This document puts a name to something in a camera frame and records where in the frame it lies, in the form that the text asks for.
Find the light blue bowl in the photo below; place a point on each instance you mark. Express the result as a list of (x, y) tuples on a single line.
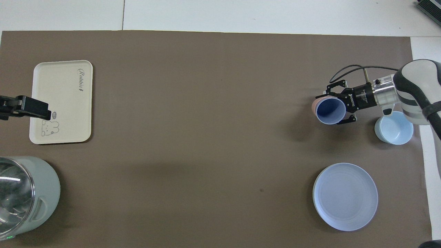
[(396, 129)]

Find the pale green electric pot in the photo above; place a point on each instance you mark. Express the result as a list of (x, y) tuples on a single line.
[(48, 193)]

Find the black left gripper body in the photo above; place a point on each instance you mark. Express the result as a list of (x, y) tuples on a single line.
[(7, 105)]

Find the pink cup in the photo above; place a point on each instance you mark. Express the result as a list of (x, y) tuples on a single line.
[(314, 106)]

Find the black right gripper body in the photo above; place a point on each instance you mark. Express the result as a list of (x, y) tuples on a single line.
[(360, 98)]

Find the brown table mat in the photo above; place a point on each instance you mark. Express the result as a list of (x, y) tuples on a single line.
[(206, 120)]

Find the cream rabbit print tray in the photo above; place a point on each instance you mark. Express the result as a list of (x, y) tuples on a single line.
[(65, 100)]

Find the grey ribbed device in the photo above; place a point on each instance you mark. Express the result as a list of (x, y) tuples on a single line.
[(430, 8)]

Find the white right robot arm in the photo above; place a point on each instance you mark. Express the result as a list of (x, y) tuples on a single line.
[(418, 86)]

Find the pale blue plate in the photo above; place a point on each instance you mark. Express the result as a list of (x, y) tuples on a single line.
[(344, 196)]

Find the blue ribbed cup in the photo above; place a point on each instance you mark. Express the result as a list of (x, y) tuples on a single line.
[(329, 110)]

